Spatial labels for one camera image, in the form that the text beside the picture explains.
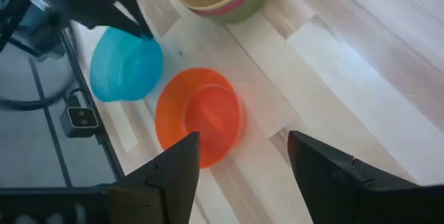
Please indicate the orange plastic bowl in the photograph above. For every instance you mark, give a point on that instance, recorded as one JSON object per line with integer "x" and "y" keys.
{"x": 201, "y": 113}

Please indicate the black table-level camera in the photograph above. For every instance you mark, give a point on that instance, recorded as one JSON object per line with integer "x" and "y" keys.
{"x": 79, "y": 121}

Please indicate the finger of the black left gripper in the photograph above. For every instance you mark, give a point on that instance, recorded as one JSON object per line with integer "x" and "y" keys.
{"x": 116, "y": 21}
{"x": 138, "y": 12}

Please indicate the teal plastic bowl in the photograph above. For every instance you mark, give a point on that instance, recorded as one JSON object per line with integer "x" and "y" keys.
{"x": 125, "y": 68}

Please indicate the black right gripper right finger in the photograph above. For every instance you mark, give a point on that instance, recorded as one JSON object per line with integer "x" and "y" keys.
{"x": 347, "y": 193}

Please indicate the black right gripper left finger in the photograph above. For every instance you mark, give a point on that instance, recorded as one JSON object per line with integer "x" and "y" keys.
{"x": 170, "y": 182}

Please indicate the black aluminium table frame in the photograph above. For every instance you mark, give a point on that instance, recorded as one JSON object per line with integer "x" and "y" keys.
{"x": 52, "y": 198}

